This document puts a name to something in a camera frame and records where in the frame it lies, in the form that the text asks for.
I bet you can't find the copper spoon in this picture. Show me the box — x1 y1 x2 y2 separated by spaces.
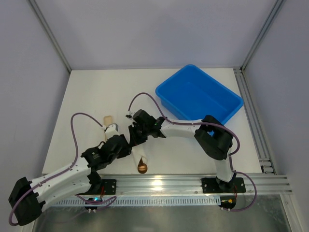
137 157 148 174

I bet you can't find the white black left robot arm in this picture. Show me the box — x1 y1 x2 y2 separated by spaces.
8 134 132 226

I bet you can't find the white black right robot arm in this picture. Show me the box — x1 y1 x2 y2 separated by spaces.
126 109 237 192

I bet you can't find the beige utensil holder case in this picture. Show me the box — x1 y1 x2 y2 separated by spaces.
103 115 114 129

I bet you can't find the blue plastic bin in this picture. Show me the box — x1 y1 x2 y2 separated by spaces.
155 64 244 124

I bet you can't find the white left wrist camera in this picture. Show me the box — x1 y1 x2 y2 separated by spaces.
104 123 119 141

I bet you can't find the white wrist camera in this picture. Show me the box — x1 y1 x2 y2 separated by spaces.
104 123 119 141
126 111 135 119

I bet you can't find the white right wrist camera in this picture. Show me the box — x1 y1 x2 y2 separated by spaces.
126 111 135 119

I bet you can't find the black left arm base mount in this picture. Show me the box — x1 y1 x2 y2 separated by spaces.
91 179 117 196

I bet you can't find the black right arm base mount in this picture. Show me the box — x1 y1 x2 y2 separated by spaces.
201 177 246 194

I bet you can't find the white slotted cable duct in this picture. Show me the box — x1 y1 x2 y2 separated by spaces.
50 196 222 207

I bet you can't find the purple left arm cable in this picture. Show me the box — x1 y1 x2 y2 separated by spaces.
8 112 118 226

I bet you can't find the aluminium front rail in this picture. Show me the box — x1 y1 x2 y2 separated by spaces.
101 174 293 196

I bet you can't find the aluminium frame post left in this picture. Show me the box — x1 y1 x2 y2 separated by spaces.
27 0 72 73

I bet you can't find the aluminium frame post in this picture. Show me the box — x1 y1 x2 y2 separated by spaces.
240 0 286 72
27 0 72 73

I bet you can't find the aluminium frame post right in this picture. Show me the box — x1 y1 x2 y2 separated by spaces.
240 0 286 72

